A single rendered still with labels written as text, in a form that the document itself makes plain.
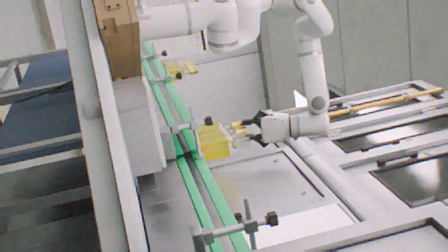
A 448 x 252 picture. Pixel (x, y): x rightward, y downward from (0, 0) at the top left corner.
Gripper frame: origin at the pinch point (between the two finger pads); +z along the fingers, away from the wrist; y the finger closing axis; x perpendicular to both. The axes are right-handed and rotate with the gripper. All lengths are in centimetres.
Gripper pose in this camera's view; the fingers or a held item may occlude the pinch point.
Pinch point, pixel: (246, 129)
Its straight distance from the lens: 204.4
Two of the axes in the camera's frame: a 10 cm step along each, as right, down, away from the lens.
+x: -0.9, 4.2, -9.0
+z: -9.9, 0.7, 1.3
